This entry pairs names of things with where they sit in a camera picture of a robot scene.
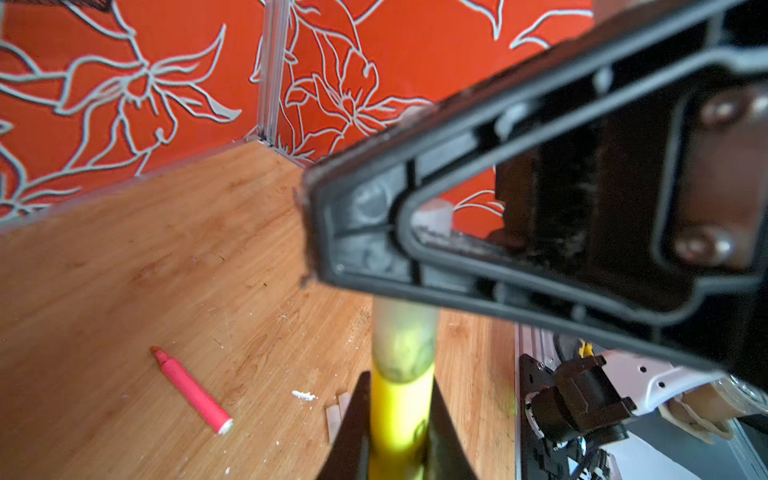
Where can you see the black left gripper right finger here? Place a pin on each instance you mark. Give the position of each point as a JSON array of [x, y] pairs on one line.
[[445, 456]]

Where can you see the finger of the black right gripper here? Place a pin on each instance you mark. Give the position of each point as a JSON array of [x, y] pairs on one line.
[[614, 187]]

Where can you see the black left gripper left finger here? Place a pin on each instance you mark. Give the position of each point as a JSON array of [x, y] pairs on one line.
[[349, 456]]

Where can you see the yellow highlighter pen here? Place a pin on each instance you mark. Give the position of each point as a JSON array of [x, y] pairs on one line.
[[399, 420]]

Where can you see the translucent frosted pen cap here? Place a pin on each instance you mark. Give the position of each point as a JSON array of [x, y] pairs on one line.
[[404, 336]]

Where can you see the pink highlighter pen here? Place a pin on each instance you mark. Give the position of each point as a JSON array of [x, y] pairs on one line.
[[205, 405]]

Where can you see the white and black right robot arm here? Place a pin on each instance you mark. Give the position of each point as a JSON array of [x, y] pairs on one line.
[[660, 384]]

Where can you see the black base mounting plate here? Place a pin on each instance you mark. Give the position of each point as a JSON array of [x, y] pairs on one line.
[[568, 416]]

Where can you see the aluminium frame corner post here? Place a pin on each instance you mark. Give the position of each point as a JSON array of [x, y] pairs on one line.
[[268, 70]]

